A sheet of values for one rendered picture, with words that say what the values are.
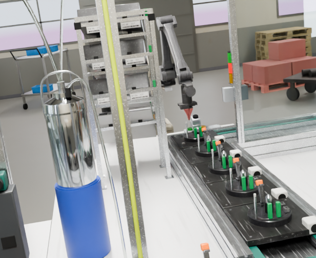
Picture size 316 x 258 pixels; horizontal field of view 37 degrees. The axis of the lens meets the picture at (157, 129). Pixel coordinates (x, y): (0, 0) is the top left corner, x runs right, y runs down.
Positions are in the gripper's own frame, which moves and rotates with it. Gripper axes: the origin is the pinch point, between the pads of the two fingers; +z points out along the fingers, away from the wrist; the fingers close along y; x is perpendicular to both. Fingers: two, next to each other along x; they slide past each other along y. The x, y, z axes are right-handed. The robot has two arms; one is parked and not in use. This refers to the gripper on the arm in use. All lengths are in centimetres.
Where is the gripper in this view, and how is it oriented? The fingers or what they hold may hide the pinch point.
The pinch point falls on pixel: (188, 118)
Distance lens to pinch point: 267.7
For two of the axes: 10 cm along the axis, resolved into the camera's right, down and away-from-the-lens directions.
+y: 9.8, -1.4, 1.3
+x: -1.6, -2.4, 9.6
